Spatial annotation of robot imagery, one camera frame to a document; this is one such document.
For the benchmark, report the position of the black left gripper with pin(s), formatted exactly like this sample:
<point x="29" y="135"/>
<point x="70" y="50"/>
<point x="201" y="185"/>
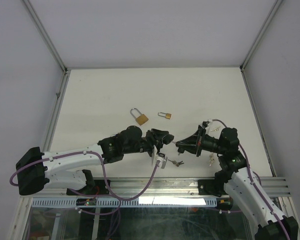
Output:
<point x="156" y="138"/>

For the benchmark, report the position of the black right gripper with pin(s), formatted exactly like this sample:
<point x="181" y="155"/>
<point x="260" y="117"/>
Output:
<point x="193" y="143"/>

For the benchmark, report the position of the long-shackle brass padlock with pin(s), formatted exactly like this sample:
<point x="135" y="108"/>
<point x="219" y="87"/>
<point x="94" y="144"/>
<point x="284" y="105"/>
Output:
<point x="139" y="117"/>

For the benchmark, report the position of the small brass padlock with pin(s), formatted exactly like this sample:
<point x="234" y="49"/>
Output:
<point x="165" y="115"/>

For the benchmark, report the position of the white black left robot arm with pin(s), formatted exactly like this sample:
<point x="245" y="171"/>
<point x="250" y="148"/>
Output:
<point x="38" y="170"/>

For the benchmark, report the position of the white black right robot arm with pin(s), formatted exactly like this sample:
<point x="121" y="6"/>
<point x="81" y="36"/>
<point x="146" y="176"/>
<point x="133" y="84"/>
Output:
<point x="266" y="220"/>

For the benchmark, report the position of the silver key pair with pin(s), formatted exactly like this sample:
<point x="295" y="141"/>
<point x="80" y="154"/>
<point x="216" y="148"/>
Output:
<point x="211" y="159"/>

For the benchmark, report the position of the small silver key bunch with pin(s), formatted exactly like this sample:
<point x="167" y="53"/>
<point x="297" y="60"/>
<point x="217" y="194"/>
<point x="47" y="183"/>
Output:
<point x="176" y="163"/>

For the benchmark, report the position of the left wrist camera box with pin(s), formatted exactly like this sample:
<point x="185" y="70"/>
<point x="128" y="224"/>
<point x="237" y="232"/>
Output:
<point x="159" y="159"/>

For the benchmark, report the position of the slotted cable duct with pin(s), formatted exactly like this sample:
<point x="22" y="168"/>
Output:
<point x="110" y="202"/>

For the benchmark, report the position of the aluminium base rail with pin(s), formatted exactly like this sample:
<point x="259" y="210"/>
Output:
<point x="187" y="187"/>

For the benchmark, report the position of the aluminium frame post right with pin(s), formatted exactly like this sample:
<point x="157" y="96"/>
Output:
<point x="261" y="33"/>

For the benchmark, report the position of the aluminium frame post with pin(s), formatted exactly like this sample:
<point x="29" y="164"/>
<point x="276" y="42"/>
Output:
<point x="28" y="6"/>
<point x="261" y="33"/>

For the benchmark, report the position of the aluminium frame post left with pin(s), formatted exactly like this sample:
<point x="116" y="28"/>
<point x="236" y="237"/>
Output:
<point x="28" y="6"/>

